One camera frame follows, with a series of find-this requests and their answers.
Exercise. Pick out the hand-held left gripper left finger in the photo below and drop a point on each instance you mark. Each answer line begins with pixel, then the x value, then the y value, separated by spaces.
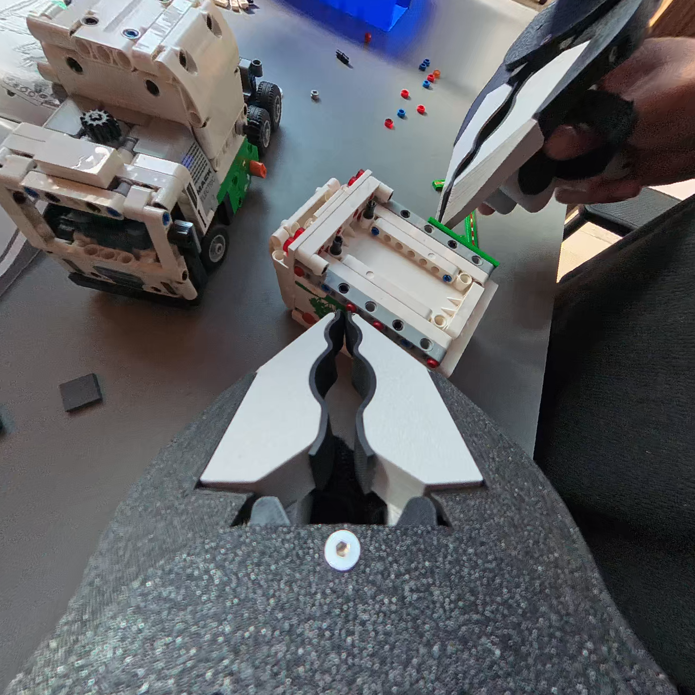
pixel 266 429

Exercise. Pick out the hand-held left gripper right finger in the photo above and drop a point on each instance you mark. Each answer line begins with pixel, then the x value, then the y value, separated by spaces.
pixel 418 434

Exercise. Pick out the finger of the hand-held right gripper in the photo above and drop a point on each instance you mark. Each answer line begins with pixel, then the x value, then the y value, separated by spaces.
pixel 532 87
pixel 494 174

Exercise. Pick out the white lego container body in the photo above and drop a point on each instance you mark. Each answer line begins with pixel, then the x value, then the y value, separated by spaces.
pixel 402 255

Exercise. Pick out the scattered red blue lego pins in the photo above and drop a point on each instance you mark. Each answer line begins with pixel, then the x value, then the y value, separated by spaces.
pixel 404 93

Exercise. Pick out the pile of small lego pieces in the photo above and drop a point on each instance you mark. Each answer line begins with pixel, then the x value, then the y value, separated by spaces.
pixel 236 4

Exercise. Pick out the white green lego truck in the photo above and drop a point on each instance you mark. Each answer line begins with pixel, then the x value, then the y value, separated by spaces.
pixel 135 70

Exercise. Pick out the lego instruction booklet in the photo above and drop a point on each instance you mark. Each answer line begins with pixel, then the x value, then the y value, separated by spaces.
pixel 21 81

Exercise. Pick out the person's right hand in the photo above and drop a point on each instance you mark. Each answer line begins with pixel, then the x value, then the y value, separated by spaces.
pixel 668 108

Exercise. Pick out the black chair armrest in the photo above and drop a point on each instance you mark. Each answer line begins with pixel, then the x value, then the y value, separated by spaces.
pixel 613 212

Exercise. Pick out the dark grey square tile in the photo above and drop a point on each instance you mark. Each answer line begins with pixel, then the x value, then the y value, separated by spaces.
pixel 81 392

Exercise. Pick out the blue storage bin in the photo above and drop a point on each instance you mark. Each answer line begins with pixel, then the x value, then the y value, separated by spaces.
pixel 347 11

